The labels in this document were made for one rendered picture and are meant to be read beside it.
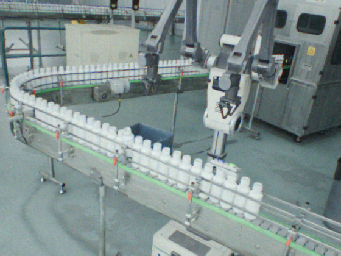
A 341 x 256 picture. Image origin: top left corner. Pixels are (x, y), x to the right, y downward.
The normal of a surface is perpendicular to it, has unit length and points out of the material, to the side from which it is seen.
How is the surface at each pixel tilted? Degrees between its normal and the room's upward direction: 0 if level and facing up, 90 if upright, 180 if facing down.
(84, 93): 90
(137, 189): 90
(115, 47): 90
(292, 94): 90
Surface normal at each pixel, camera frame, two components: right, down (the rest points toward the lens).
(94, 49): 0.60, 0.40
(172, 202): -0.57, 0.32
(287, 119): -0.80, 0.20
